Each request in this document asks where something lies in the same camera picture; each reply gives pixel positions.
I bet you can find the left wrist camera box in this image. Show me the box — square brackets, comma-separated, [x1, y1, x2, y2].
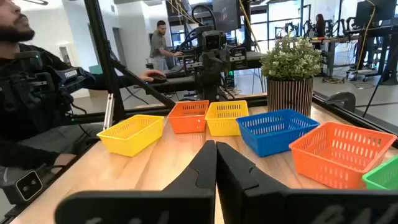
[198, 29, 228, 52]

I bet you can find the black computer mouse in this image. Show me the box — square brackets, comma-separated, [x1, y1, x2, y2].
[149, 73, 168, 84]

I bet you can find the potted plant in striped pot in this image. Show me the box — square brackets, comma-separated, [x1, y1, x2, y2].
[259, 33, 324, 118]

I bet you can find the blue plastic basket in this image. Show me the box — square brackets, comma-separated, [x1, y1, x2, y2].
[236, 108, 320, 158]

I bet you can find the orange plastic basket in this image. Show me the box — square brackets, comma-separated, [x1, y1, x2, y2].
[167, 100, 210, 134]
[289, 121, 398, 190]

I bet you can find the table-level camera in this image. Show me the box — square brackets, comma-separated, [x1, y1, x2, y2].
[2, 169, 44, 205]

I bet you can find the person's hand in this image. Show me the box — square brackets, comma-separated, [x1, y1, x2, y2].
[139, 68, 165, 83]

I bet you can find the yellow plastic basket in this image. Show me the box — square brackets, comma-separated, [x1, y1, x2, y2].
[96, 114, 165, 157]
[205, 100, 249, 137]

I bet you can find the person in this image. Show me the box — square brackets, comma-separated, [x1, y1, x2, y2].
[149, 20, 184, 72]
[0, 0, 167, 200]
[313, 13, 326, 50]

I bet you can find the yellow hanging cable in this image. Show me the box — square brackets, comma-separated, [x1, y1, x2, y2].
[238, 0, 262, 52]
[356, 0, 376, 71]

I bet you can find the black labelled equipment box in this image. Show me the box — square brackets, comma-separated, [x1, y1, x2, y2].
[183, 54, 200, 74]
[229, 46, 248, 71]

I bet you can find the silver metal bracket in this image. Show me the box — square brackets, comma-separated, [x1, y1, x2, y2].
[103, 93, 115, 130]

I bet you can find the dark desk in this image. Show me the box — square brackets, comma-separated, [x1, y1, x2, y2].
[146, 51, 267, 94]

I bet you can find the green plastic basket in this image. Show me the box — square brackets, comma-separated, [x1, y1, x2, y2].
[362, 154, 398, 191]

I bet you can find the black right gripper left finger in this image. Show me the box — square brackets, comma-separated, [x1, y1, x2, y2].
[54, 139, 218, 224]

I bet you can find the black frame clamp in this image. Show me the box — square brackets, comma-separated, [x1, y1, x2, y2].
[323, 91, 357, 113]

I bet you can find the black computer monitor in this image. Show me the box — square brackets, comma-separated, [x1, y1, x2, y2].
[354, 0, 397, 27]
[213, 0, 242, 32]

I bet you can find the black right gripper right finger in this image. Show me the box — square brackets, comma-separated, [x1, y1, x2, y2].
[216, 141, 398, 224]

